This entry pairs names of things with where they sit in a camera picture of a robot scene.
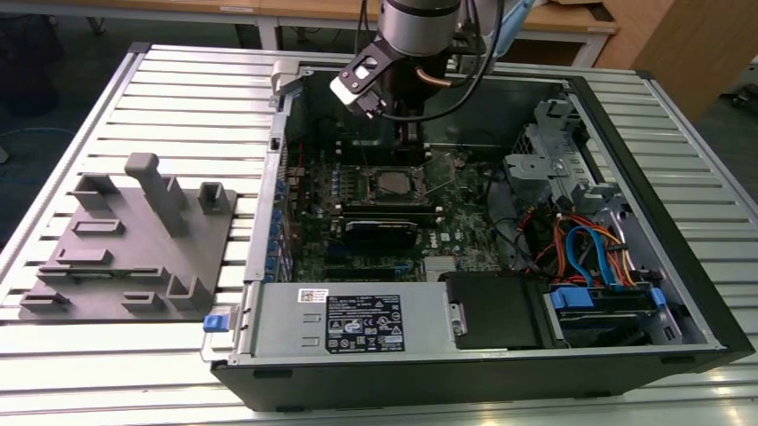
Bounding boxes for metal socket cover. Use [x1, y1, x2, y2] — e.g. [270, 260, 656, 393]
[417, 148, 468, 200]

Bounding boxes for silver CPU plate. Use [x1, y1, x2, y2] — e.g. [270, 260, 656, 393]
[376, 171, 414, 195]

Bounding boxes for black RAM slot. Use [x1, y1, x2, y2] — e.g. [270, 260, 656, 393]
[333, 150, 433, 164]
[333, 140, 433, 154]
[341, 209, 444, 222]
[341, 201, 444, 212]

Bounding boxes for CPU socket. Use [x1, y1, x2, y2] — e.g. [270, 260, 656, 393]
[364, 164, 430, 206]

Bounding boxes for black plastic drive cover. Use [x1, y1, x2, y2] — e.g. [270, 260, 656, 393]
[440, 271, 561, 350]

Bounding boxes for grey case release latch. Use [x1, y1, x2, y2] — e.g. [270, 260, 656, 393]
[269, 60, 309, 107]

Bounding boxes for silver metal drive cage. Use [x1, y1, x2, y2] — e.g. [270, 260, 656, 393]
[501, 99, 628, 214]

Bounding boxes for green motherboard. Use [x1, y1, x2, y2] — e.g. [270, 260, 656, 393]
[282, 141, 521, 283]

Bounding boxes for wooden cabinet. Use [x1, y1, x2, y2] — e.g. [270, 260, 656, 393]
[591, 0, 758, 130]

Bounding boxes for hard disk in blue carrier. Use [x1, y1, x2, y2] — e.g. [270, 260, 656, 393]
[547, 283, 665, 350]

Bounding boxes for silver power supply unit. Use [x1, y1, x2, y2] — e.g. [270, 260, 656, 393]
[233, 281, 460, 356]

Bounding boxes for grey parts rack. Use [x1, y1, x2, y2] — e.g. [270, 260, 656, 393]
[15, 152, 238, 321]

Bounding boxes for black PC case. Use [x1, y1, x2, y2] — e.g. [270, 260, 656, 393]
[198, 59, 753, 414]

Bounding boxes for copper cable fitting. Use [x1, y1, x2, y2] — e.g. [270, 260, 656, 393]
[412, 65, 456, 93]

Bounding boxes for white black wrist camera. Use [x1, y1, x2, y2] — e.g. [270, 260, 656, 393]
[328, 42, 396, 120]

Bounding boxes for blue data wire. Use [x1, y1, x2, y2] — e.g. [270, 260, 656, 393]
[564, 225, 623, 289]

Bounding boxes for orange power wires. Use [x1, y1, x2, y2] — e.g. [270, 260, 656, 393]
[530, 212, 647, 289]

